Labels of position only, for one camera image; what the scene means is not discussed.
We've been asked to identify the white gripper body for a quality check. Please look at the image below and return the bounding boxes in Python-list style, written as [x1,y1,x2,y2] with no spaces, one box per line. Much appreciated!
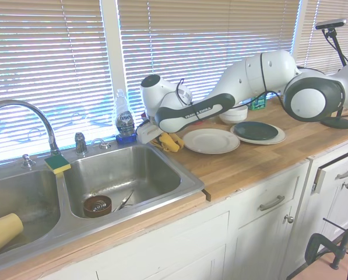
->
[136,121,163,144]

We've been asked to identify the yellow cloth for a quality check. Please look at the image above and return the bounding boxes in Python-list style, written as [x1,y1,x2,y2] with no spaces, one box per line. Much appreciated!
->
[149,132,186,153]

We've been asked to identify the white plate gold rim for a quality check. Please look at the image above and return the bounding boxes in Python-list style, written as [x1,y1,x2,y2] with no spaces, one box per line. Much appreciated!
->
[182,128,241,155]

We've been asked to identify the dark teal plate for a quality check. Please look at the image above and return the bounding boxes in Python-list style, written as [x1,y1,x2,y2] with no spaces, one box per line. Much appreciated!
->
[234,121,279,140]

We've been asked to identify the dark plate on white plate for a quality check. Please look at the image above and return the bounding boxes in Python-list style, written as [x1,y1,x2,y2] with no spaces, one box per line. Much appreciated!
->
[230,121,286,145]

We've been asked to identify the clear dish soap bottle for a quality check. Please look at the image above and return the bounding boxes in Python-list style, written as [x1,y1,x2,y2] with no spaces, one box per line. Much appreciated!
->
[114,89,138,144]

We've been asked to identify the stainless steel double sink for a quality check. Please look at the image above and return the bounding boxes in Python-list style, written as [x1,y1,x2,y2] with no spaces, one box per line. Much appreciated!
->
[0,134,206,268]

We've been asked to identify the metal tongs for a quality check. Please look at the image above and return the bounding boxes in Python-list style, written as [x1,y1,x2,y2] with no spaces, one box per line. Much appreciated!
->
[112,189,135,212]

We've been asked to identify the metal whisk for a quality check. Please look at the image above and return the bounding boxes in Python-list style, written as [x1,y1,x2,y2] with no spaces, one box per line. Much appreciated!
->
[92,199,109,211]

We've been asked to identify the white bowl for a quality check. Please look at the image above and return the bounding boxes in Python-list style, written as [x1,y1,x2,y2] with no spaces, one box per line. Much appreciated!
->
[219,104,249,124]

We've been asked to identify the brown bowl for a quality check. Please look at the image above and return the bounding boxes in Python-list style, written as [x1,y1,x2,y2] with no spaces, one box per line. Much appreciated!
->
[83,195,113,219]

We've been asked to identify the white window blind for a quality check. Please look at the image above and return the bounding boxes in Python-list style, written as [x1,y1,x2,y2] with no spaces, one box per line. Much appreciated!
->
[0,0,112,167]
[296,0,348,74]
[117,0,302,129]

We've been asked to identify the yellow green sponge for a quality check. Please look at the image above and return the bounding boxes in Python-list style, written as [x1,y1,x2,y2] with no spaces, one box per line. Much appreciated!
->
[44,154,72,175]

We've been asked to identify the chrome gooseneck faucet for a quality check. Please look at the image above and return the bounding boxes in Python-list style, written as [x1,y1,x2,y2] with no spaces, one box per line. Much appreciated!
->
[0,99,62,155]

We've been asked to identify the green printed box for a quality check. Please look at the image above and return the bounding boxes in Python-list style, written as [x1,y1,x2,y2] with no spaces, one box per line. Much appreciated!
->
[247,93,267,111]

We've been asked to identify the white cabinet drawer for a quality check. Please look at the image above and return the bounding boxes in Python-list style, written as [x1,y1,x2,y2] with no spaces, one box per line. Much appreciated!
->
[237,170,302,229]
[312,149,348,194]

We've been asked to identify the white cabinet door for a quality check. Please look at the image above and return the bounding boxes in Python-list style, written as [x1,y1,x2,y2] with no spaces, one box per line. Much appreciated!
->
[234,204,294,280]
[94,211,230,280]
[322,177,348,243]

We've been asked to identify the chrome soap dispenser knob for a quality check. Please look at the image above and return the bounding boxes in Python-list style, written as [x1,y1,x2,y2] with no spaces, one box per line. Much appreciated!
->
[20,153,34,169]

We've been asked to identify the yellow plastic cup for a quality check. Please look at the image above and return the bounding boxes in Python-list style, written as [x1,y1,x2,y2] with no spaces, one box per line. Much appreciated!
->
[0,212,24,259]

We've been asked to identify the dark green clamp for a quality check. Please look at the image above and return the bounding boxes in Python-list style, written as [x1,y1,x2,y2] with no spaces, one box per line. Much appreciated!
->
[304,233,348,271]

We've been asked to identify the chrome ring sink fitting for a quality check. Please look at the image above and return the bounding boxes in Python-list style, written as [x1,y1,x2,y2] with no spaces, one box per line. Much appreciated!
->
[91,138,110,149]

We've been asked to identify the chrome faucet handle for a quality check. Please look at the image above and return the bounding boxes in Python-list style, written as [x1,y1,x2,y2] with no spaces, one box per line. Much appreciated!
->
[75,131,89,155]

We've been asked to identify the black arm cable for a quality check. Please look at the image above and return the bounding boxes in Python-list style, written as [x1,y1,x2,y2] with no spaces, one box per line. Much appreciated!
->
[175,52,291,120]

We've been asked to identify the black camera stand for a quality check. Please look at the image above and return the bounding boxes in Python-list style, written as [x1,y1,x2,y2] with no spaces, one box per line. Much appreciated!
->
[321,27,348,129]

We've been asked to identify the black stereo camera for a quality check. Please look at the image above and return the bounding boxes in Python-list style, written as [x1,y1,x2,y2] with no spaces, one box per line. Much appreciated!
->
[315,18,348,31]

